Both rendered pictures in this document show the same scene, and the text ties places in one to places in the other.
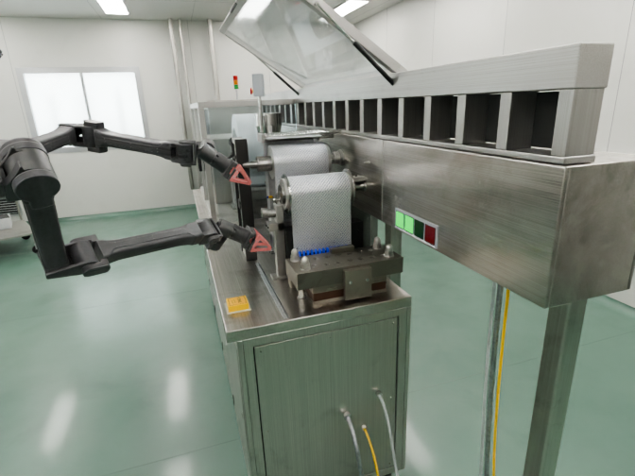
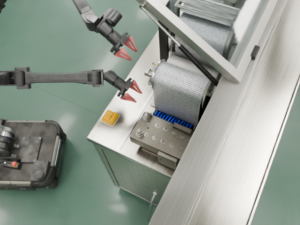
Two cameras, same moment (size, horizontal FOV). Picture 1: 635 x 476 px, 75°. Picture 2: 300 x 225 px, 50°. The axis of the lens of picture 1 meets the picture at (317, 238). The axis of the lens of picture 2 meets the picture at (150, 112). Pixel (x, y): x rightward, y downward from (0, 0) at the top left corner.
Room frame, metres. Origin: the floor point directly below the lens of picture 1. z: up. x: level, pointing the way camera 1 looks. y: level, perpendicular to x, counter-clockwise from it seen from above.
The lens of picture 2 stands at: (0.90, -0.55, 2.45)
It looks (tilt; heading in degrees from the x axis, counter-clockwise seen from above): 59 degrees down; 51
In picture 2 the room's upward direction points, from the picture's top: 7 degrees counter-clockwise
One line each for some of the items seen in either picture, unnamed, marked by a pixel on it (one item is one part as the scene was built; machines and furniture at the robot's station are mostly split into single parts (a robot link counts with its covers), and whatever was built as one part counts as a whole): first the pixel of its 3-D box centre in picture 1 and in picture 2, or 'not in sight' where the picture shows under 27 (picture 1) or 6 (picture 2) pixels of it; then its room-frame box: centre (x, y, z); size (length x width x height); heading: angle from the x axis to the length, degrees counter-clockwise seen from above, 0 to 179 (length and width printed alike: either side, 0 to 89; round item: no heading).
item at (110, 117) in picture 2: (237, 303); (110, 117); (1.30, 0.29, 0.91); 0.07 x 0.07 x 0.02; 18
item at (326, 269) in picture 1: (343, 265); (172, 141); (1.40, -0.09, 1.00); 0.40 x 0.16 x 0.06; 108
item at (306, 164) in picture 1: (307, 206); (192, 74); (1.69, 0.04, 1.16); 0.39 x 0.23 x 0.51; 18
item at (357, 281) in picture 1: (357, 282); (167, 161); (1.32, -0.14, 0.96); 0.10 x 0.03 x 0.11; 108
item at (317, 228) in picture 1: (322, 230); (176, 109); (1.50, -0.02, 1.11); 0.23 x 0.01 x 0.18; 108
